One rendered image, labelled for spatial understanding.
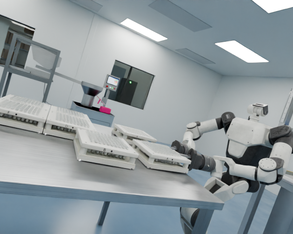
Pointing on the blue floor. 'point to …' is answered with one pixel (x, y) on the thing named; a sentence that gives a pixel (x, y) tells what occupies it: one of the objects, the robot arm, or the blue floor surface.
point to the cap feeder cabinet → (94, 114)
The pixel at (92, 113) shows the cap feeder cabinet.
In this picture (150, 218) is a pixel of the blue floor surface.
